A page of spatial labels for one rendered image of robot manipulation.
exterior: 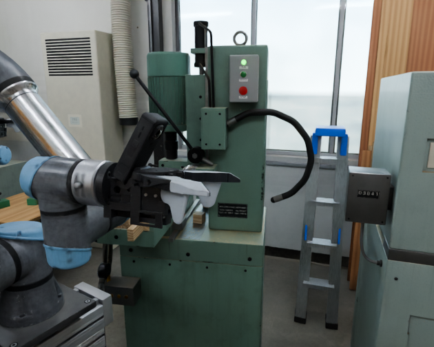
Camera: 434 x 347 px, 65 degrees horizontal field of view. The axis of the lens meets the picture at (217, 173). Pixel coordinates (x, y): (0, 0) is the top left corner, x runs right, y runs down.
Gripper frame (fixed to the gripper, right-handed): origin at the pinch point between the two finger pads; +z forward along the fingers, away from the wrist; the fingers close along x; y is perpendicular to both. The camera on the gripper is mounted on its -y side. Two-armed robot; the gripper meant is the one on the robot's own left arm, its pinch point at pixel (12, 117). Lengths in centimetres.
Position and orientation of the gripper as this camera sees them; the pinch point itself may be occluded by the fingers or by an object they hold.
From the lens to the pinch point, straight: 188.0
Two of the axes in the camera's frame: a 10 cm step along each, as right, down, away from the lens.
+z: 1.2, -2.3, 9.6
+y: -1.4, 9.6, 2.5
